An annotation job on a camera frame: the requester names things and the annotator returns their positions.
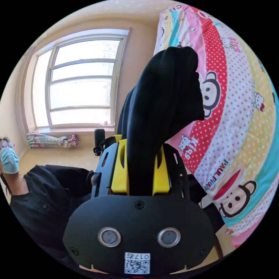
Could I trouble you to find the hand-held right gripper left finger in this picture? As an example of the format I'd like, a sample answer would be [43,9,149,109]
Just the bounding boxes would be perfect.
[110,139,131,195]

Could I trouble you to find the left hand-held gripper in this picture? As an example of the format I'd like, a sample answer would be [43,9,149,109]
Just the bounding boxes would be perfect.
[93,134,122,157]

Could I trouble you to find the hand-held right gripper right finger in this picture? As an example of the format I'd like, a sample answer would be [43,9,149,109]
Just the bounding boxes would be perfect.
[152,144,171,195]

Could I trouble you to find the black pants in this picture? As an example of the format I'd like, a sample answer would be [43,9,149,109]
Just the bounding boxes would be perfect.
[117,46,205,196]

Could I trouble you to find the striped pastel cloth bundle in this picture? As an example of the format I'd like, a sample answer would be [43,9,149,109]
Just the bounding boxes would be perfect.
[26,132,79,149]

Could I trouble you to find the person's body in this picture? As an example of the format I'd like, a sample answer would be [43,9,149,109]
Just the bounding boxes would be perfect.
[0,136,225,263]

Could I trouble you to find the bed with cartoon printed sheet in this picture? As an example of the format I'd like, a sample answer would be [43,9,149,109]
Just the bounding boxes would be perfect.
[152,4,278,249]

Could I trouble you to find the window with white frame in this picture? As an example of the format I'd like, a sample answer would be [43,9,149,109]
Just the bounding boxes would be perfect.
[21,27,133,129]

